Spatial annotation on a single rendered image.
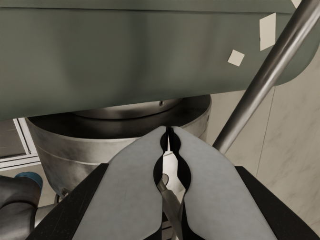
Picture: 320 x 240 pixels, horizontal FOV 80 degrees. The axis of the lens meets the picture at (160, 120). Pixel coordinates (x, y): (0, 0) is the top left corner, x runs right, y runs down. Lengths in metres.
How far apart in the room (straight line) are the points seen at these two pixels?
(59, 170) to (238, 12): 0.27
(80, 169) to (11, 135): 1.21
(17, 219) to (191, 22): 0.49
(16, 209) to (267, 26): 0.56
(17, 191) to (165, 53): 0.51
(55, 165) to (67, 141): 0.06
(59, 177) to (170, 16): 0.25
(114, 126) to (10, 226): 0.35
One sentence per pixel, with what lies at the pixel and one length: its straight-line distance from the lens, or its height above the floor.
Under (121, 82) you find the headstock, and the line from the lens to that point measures 0.17.
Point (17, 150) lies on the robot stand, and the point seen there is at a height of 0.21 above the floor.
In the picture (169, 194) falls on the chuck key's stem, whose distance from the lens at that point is 0.25.
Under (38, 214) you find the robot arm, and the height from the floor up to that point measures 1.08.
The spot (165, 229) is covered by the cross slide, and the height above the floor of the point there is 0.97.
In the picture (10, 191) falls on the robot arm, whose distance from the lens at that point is 0.60.
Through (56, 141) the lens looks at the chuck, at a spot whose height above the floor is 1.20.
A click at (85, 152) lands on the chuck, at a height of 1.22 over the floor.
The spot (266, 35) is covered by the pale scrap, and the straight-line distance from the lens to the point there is 0.23.
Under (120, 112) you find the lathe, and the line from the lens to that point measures 0.26.
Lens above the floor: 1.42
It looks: 56 degrees down
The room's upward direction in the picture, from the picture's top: 144 degrees clockwise
